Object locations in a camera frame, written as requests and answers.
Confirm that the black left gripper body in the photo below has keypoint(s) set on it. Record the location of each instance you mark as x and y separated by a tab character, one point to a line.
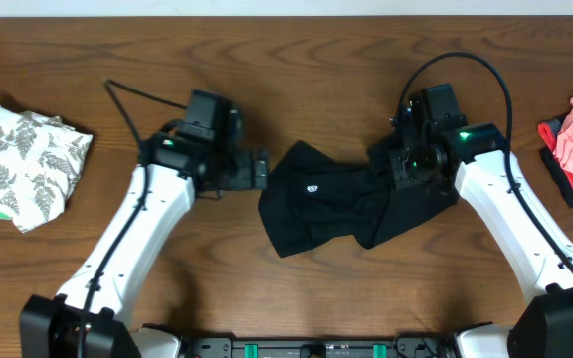
231	170

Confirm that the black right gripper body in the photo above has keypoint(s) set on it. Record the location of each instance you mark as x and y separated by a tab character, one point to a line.
410	169

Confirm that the black t-shirt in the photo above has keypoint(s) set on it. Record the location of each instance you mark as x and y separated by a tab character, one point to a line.
310	199

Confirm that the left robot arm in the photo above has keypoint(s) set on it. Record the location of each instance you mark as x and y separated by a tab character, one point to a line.
178	164

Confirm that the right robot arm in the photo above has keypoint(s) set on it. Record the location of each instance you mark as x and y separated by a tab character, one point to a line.
475	162

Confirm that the white fern-print fabric bag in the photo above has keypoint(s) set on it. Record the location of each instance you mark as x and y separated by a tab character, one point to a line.
41	163

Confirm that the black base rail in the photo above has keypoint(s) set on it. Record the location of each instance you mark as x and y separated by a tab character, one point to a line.
286	348

